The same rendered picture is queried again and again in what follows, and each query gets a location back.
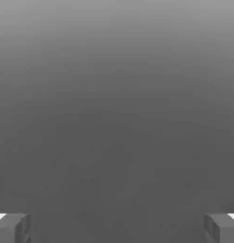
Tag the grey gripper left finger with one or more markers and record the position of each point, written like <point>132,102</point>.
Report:
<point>10,228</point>

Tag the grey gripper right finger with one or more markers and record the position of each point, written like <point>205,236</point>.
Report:
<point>223,229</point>

